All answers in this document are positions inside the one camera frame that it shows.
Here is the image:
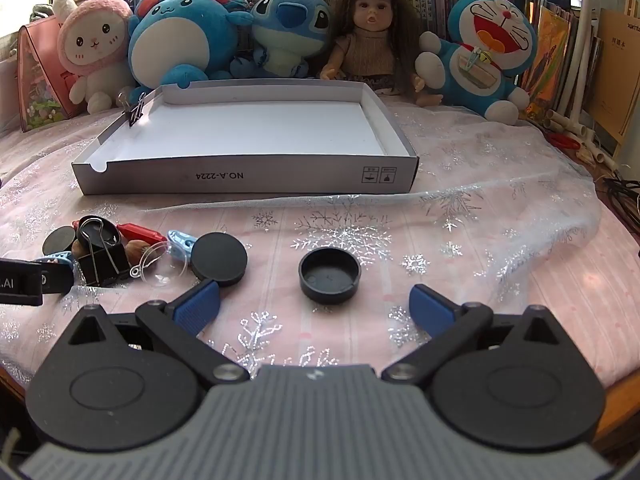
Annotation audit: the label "white cardboard box tray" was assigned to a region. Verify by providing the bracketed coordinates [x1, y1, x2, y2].
[71, 80, 420, 196]

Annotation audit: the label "large black round lid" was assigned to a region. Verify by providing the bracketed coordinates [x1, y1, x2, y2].
[191, 232, 249, 287]

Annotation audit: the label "brown paper notebook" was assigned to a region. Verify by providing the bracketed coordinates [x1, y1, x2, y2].
[582, 7, 640, 143]

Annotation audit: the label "pink bunny plush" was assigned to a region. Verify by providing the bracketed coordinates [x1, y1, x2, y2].
[52, 0, 136, 115]

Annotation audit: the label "black cables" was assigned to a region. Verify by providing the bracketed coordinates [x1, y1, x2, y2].
[597, 167, 640, 256]

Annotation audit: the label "brown-haired baby doll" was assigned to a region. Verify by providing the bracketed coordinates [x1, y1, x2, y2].
[320, 0, 443, 107]

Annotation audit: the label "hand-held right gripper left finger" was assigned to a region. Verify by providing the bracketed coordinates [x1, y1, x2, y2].
[65, 280, 251, 386]

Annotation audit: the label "round blue mouse plush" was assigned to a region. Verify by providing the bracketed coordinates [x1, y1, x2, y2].
[127, 0, 253, 103]

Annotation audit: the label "black round cap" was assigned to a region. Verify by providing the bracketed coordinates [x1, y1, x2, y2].
[298, 248, 362, 304]

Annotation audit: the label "small black binder clip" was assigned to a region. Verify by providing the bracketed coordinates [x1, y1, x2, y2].
[117, 92, 148, 128]

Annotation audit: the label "clear plastic dome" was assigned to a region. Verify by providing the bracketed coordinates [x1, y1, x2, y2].
[130, 241, 191, 288]

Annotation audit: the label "stack of glossy picture books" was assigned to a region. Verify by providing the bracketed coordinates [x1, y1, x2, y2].
[520, 0, 581, 111]

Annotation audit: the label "red scissors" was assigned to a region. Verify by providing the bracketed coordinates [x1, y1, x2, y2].
[545, 130, 583, 151]

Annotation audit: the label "red plastic spindle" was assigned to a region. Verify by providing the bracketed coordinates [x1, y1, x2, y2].
[116, 222, 168, 246]

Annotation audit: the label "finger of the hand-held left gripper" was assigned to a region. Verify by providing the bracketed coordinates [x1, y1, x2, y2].
[40, 262, 75, 295]

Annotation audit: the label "plain light blue hair clip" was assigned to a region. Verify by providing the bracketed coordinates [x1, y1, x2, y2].
[166, 230, 198, 267]

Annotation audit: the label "small black round lid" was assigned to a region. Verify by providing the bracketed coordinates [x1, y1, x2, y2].
[42, 226, 77, 256]

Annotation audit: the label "large black binder clip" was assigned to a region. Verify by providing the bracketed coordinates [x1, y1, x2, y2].
[75, 215, 132, 288]

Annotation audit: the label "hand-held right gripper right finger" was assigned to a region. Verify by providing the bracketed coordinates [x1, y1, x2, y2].
[380, 284, 571, 386]

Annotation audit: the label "blue robot cat plush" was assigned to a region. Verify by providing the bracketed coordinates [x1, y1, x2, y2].
[415, 0, 538, 123]

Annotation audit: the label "blue hair clip with bears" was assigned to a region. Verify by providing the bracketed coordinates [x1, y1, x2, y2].
[34, 251, 76, 267]

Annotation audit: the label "white plastic pipe rack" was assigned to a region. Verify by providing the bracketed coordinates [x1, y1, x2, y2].
[542, 0, 621, 171]

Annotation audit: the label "pink gift bag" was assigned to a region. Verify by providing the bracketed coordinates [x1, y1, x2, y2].
[17, 15, 83, 133]

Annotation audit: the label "blue alien plush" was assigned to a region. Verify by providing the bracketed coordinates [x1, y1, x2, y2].
[230, 0, 333, 80]

